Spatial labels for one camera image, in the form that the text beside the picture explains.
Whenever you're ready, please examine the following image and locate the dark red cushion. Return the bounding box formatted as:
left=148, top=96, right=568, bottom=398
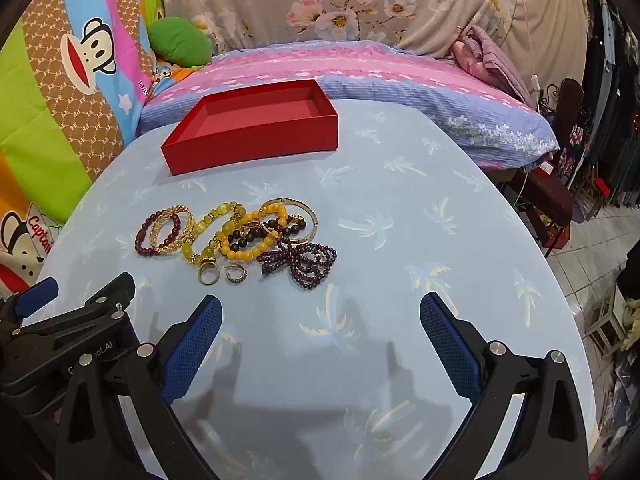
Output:
left=520, top=167, right=575, bottom=228

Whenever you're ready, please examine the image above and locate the pink and blue pillow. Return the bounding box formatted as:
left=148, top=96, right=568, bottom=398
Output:
left=136, top=39, right=560, bottom=171

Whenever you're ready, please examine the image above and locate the monkey-printed colourful blanket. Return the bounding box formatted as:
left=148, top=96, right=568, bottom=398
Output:
left=0, top=0, right=168, bottom=306

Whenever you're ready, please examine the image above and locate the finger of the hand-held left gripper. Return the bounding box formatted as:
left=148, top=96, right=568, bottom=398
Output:
left=10, top=272, right=137, bottom=356
left=0, top=277, right=60, bottom=333

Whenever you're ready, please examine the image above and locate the rack of hanging clothes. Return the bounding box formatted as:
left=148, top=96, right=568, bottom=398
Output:
left=580, top=0, right=640, bottom=211

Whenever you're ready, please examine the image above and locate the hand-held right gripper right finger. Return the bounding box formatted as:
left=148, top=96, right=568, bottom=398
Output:
left=419, top=292, right=591, bottom=480

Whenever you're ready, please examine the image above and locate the white stool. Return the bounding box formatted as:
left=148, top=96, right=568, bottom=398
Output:
left=585, top=287, right=631, bottom=356

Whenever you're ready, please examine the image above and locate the white charger cable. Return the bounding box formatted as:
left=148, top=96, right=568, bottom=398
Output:
left=517, top=0, right=543, bottom=111

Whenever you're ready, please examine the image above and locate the gold ring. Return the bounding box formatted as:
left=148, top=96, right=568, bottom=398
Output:
left=196, top=256, right=221, bottom=286

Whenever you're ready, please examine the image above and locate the grey floral quilt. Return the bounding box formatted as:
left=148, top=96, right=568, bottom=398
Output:
left=162, top=0, right=588, bottom=91

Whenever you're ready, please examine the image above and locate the gold woven chain bangle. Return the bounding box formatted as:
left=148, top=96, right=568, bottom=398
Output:
left=149, top=205, right=197, bottom=256

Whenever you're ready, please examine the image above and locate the green pillow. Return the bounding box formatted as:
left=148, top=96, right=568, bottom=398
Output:
left=146, top=16, right=213, bottom=68

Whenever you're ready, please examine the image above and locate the thin gold bangle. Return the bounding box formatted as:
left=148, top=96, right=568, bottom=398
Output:
left=257, top=197, right=319, bottom=246

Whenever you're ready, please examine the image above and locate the opaque amber bead bracelet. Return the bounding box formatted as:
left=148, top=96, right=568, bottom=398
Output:
left=220, top=207, right=291, bottom=261

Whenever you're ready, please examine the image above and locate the translucent yellow bead bracelet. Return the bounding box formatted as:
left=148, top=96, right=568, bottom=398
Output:
left=175, top=201, right=248, bottom=267

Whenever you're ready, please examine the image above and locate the dark red bead bracelet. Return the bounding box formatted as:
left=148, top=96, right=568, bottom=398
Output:
left=135, top=212, right=182, bottom=257

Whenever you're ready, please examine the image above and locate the dark brown bead bracelet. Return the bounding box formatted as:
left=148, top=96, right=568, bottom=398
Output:
left=235, top=214, right=307, bottom=253

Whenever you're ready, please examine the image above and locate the purple quilted cloth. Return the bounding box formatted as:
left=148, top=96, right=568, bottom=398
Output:
left=452, top=24, right=538, bottom=111

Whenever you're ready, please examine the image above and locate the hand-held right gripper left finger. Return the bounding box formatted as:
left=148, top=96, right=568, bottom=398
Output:
left=54, top=295, right=223, bottom=480

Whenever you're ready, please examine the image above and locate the purple bead necklace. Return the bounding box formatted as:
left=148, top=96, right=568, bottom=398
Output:
left=257, top=241, right=337, bottom=292

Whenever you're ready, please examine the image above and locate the red jewelry box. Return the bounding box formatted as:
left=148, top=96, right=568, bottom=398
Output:
left=160, top=79, right=340, bottom=177

